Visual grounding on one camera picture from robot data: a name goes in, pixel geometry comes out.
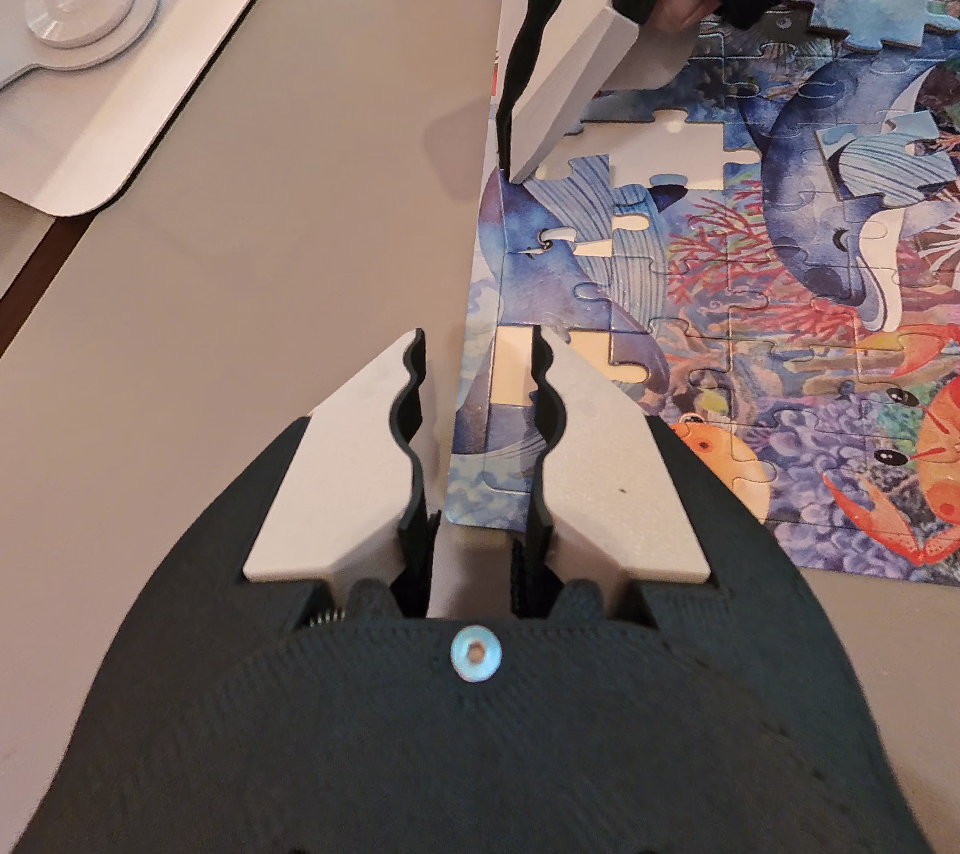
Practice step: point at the light blue coral puzzle piece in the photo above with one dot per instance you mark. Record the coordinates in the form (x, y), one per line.
(870, 14)

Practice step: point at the white blue striped puzzle piece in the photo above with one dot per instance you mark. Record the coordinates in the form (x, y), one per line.
(885, 171)

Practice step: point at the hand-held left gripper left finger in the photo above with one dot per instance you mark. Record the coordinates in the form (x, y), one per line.
(337, 494)

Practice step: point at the sea animals jigsaw puzzle board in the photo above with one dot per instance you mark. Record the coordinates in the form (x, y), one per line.
(750, 419)

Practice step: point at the blue purple puzzle piece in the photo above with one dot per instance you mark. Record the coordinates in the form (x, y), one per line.
(540, 284)

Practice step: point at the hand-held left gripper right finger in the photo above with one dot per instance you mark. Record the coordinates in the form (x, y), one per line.
(622, 494)

